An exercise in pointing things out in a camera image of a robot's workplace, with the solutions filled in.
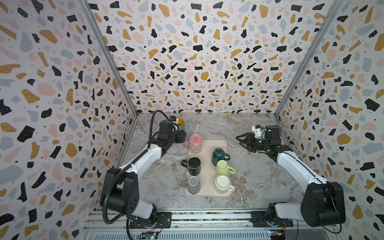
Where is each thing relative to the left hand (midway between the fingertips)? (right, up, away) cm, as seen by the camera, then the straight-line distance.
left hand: (182, 130), depth 87 cm
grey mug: (+7, -27, -11) cm, 30 cm away
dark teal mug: (+21, -13, -1) cm, 25 cm away
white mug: (+22, -27, -9) cm, 36 cm away
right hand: (+30, -3, -6) cm, 31 cm away
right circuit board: (+48, -49, -15) cm, 70 cm away
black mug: (+7, -19, -3) cm, 20 cm away
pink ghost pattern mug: (+7, -8, +3) cm, 11 cm away
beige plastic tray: (+15, -27, +3) cm, 31 cm away
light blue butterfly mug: (-4, +6, +19) cm, 20 cm away
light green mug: (+23, -20, -6) cm, 31 cm away
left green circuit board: (-13, -49, -17) cm, 53 cm away
